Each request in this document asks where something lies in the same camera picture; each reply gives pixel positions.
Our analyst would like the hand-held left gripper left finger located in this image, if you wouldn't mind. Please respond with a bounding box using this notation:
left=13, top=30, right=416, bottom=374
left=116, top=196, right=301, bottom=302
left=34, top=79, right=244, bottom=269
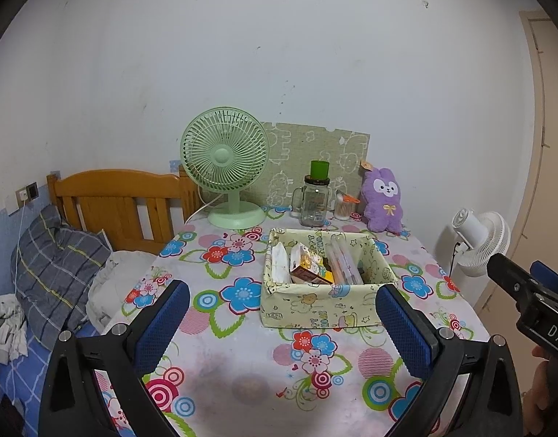
left=39, top=279, right=192, bottom=437

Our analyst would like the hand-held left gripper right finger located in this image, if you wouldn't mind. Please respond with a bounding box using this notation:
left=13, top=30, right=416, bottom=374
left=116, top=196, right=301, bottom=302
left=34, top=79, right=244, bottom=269
left=376, top=283, right=523, bottom=437

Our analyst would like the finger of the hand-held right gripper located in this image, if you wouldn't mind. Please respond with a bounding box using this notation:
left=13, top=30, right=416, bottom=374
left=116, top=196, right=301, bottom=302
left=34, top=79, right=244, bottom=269
left=486, top=253, right=542, bottom=312
left=529, top=260, right=558, bottom=302

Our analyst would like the pink comb packet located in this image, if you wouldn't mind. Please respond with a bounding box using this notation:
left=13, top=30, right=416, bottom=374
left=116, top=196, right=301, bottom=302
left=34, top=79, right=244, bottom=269
left=327, top=233, right=364, bottom=285

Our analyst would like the yellow printed fabric storage box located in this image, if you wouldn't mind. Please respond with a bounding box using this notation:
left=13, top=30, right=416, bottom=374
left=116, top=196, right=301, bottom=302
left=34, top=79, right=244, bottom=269
left=261, top=228, right=398, bottom=330

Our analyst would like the cartoon printed carton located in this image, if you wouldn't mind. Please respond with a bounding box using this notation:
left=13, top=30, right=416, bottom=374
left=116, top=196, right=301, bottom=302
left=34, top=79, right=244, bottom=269
left=289, top=242, right=335, bottom=285

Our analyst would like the white cloth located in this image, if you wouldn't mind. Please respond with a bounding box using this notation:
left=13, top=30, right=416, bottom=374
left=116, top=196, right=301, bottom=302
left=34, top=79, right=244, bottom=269
left=0, top=294, right=29, bottom=365
left=271, top=242, right=292, bottom=283

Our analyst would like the person's right hand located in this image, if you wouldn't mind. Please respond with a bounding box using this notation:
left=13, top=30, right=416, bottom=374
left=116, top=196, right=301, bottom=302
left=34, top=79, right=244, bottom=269
left=522, top=346, right=555, bottom=424

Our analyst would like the white standing fan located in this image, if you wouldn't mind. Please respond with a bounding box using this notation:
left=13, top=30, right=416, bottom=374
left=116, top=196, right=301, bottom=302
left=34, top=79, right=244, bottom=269
left=451, top=208, right=512, bottom=278

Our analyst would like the white blanket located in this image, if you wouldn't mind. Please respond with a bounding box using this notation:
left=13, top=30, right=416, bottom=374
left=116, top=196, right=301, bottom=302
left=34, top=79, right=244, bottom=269
left=85, top=249, right=159, bottom=328

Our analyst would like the beige door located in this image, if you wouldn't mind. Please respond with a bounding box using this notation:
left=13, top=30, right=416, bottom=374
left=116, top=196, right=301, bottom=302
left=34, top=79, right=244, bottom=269
left=518, top=9, right=558, bottom=324

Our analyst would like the grey plaid pillow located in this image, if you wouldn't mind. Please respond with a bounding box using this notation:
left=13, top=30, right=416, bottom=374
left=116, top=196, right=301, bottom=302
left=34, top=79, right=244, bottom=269
left=10, top=204, right=112, bottom=349

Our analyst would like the purple plush rabbit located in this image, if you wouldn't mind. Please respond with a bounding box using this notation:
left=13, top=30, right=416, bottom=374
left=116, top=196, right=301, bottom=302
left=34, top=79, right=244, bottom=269
left=360, top=160, right=405, bottom=234

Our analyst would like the small glass jar orange lid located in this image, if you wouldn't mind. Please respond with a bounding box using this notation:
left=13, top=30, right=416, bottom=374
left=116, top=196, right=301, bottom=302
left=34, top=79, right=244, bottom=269
left=334, top=192, right=361, bottom=220

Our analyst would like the wooden bed headboard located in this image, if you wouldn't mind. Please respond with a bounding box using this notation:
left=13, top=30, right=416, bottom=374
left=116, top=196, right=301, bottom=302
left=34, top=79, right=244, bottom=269
left=47, top=168, right=202, bottom=256

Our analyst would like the glass jar mug green lid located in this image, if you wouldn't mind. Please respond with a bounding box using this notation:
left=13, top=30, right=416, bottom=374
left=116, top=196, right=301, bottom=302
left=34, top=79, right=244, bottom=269
left=292, top=160, right=331, bottom=227

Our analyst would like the blue bed sheet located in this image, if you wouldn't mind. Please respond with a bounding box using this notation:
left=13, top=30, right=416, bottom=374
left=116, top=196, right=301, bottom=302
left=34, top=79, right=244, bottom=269
left=0, top=323, right=102, bottom=437

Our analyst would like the crumpled white cloth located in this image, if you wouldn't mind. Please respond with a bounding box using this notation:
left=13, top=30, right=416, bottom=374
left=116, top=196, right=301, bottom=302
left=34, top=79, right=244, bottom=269
left=0, top=294, right=29, bottom=365

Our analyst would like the green desk fan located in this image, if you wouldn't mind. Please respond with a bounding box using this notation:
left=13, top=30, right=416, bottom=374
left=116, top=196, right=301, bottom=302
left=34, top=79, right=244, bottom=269
left=180, top=107, right=271, bottom=229

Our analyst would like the green printed board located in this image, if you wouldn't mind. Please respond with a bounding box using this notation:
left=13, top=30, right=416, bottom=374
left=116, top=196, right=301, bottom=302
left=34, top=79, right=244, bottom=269
left=260, top=121, right=371, bottom=210

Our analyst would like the black fan cable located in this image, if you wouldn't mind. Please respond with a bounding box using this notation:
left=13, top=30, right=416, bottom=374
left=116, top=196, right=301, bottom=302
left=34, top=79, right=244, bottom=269
left=449, top=240, right=463, bottom=279

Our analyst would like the white fan cable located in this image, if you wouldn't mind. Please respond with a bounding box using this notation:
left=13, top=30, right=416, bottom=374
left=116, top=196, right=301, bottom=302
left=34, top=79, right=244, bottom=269
left=185, top=193, right=223, bottom=225

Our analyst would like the white charging cable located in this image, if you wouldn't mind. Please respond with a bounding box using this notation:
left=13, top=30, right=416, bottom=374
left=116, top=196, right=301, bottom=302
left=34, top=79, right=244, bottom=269
left=12, top=200, right=27, bottom=301

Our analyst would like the wall socket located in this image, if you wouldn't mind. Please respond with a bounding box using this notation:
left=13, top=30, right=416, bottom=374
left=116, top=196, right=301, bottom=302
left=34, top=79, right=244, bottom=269
left=16, top=182, right=39, bottom=205

